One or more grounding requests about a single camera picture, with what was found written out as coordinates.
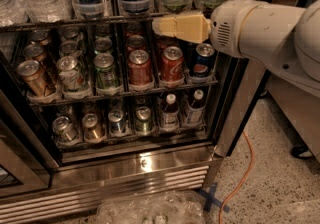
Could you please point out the right white cap bottle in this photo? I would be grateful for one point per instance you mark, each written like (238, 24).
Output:
(194, 107)

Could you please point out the bottom gold can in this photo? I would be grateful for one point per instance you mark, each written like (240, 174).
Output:
(92, 127)

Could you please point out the front right red cola can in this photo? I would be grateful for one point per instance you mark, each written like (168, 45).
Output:
(171, 64)

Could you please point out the clear plastic wrap pack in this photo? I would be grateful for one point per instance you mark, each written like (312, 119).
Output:
(173, 207)

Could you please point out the open fridge door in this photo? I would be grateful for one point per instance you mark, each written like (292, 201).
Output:
(242, 82)

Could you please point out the white cap bottle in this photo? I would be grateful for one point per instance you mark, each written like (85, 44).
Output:
(169, 112)
(194, 107)

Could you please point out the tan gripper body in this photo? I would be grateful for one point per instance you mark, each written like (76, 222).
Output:
(230, 26)

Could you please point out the front white green soda can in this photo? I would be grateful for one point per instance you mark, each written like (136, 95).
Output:
(71, 74)

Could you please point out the bottom blue silver can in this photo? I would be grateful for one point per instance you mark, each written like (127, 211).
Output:
(117, 121)

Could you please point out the gold soda can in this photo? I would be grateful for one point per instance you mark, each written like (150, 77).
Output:
(35, 76)
(37, 52)

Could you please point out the stainless steel drinks fridge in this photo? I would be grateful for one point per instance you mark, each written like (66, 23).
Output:
(42, 179)

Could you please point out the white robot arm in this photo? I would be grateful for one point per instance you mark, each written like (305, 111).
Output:
(285, 39)

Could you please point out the front gold soda can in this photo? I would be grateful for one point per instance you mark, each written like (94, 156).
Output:
(35, 76)

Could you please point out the blue tape cross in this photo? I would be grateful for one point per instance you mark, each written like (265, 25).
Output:
(209, 196)

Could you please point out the bottom silver white can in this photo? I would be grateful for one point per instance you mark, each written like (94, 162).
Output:
(64, 129)

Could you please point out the front blue pepsi can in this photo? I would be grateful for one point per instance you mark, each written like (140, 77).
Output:
(202, 60)

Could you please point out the front left red soda can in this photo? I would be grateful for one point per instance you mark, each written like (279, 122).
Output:
(139, 65)

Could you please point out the left white cap bottle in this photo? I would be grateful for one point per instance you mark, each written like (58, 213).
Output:
(169, 112)

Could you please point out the bottom green can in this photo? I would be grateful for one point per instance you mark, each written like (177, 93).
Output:
(143, 122)

